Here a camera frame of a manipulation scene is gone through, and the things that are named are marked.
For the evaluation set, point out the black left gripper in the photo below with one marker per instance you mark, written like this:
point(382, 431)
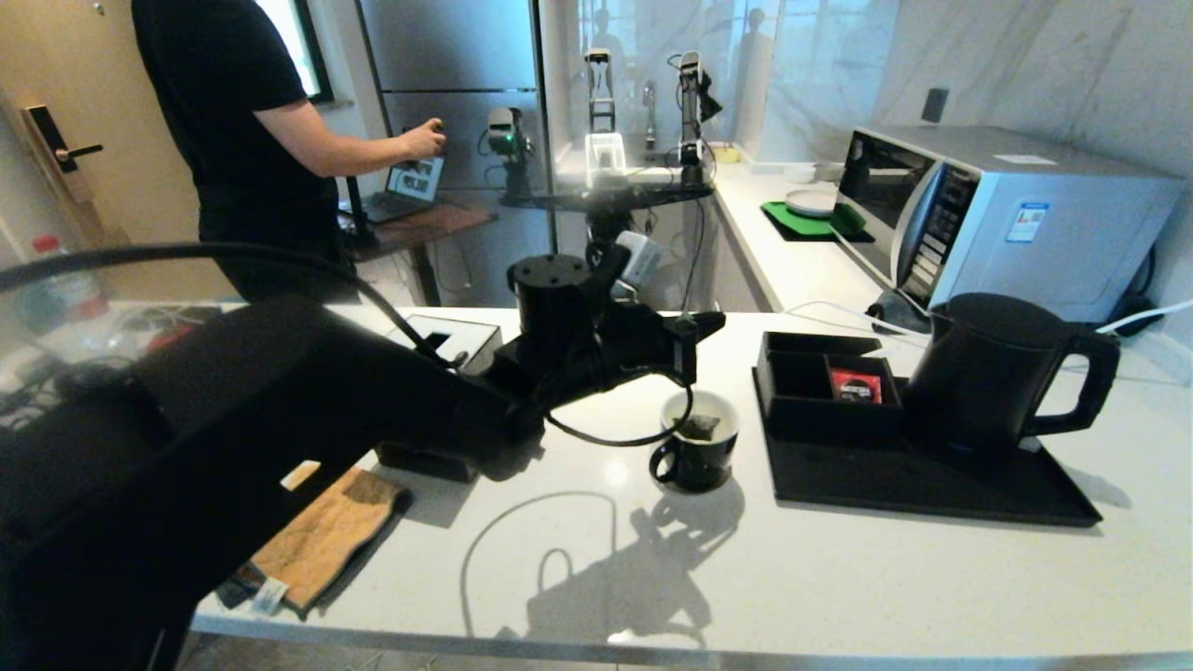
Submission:
point(669, 349)

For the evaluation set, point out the black electric kettle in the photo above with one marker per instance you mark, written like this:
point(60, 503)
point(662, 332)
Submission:
point(988, 382)

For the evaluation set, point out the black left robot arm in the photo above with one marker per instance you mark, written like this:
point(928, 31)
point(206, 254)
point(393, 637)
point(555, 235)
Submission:
point(233, 447)

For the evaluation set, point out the white base cabinet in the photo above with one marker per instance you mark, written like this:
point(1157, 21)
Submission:
point(741, 270)

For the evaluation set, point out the black compartment organizer box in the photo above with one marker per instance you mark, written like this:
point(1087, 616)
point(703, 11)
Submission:
point(802, 396)

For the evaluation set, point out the green silicone mat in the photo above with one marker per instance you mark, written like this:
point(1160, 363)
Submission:
point(792, 225)

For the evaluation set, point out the black mug white inside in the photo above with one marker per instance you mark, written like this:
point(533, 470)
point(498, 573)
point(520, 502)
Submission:
point(690, 466)

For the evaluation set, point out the red coffee sachet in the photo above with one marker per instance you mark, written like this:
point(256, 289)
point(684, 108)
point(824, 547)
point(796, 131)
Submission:
point(857, 385)

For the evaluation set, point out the white plate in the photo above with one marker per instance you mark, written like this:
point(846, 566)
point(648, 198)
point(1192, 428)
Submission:
point(811, 203)

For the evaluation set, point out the small white bowl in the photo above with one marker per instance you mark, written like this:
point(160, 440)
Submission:
point(799, 173)

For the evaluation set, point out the black teleoperation stand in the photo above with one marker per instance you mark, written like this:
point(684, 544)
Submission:
point(578, 198)

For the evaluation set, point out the small grey bowl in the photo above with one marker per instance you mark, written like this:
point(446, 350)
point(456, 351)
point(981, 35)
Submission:
point(828, 171)

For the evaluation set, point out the white and black mast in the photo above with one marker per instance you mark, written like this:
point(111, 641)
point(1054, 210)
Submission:
point(605, 154)

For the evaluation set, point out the black rectangular serving tray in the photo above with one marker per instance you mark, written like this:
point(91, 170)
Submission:
point(839, 480)

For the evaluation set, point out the chrome faucet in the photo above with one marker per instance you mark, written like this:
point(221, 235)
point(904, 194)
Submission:
point(650, 112)

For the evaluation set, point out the black tissue box white top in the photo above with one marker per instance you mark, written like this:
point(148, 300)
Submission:
point(466, 334)

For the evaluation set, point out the brown wooden side table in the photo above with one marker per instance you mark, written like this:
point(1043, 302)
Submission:
point(438, 224)

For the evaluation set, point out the open laptop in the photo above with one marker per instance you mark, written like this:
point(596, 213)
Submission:
point(412, 182)

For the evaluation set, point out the silver microwave oven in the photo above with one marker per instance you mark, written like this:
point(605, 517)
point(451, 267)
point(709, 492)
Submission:
point(1025, 214)

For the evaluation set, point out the black leader control rig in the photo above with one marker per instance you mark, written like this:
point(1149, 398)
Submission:
point(356, 210)

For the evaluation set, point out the grey steel refrigerator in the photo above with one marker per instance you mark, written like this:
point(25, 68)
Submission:
point(466, 47)

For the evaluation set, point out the orange microfiber cloth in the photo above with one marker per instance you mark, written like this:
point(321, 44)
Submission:
point(335, 531)

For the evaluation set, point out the dark framed window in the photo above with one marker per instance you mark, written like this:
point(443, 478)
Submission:
point(300, 47)

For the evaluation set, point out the person in black shirt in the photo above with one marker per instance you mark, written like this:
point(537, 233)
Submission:
point(224, 121)

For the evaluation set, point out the clear water bottle red cap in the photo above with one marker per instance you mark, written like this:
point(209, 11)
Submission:
point(61, 280)

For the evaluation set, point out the beige wooden door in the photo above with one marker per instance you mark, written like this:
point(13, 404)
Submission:
point(84, 75)

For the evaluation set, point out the black electronic door lock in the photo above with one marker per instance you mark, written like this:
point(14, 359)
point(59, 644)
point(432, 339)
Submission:
point(45, 135)

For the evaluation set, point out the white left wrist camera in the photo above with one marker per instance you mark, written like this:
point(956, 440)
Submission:
point(638, 259)

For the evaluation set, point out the dark wall socket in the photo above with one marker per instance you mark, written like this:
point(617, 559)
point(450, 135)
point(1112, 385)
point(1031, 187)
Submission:
point(935, 105)

